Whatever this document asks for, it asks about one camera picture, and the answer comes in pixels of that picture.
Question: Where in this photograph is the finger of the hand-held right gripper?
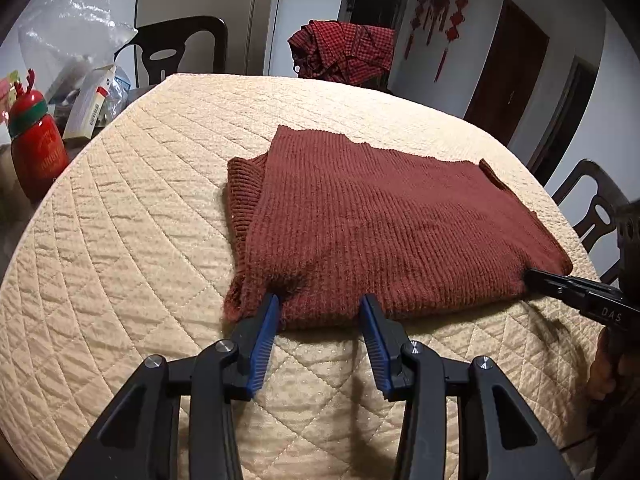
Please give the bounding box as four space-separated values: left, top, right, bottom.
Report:
525 268 626 306
547 287 626 331

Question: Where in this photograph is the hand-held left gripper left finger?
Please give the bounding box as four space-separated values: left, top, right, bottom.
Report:
59 292 281 480

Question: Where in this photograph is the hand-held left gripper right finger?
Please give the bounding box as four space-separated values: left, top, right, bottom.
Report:
360 294 576 480

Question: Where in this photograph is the rust red knit sweater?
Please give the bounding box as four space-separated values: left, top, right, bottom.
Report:
222 125 573 332

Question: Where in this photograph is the person's right hand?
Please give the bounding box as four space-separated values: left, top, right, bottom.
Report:
587 345 618 401

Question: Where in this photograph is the black chair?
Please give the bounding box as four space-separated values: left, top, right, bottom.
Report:
550 158 631 286
114 16 229 90

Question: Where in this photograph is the dark narrow door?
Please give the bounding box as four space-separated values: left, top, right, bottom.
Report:
527 55 601 173

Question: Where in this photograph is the beige quilted blanket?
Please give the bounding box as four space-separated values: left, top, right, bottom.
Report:
0 72 621 480

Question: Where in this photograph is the brown wooden door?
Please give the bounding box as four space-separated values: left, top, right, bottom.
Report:
462 0 550 147

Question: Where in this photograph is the white cardboard box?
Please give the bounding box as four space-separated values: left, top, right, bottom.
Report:
62 64 117 141

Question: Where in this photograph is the red checked shirt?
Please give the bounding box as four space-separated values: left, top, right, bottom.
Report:
287 20 397 86

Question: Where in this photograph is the red reindeer bottle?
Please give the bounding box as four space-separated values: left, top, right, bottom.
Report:
7 69 70 203

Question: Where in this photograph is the pink snack packet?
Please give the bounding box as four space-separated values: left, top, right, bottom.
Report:
0 74 23 136

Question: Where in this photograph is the clear plastic bag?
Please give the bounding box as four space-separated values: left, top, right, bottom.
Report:
17 0 138 96

